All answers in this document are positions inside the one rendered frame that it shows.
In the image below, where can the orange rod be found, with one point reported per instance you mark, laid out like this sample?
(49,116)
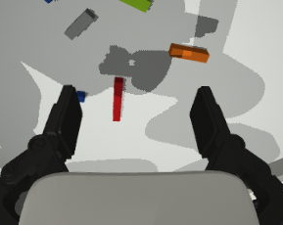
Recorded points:
(188,53)

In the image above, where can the red rod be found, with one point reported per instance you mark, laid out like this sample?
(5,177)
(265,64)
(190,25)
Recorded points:
(117,98)

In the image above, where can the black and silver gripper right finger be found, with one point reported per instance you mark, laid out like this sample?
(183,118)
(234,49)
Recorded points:
(227,152)

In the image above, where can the lime green rod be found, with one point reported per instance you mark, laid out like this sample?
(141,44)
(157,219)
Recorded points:
(141,5)

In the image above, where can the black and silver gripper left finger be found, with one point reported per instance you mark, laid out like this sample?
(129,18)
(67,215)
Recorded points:
(46,154)

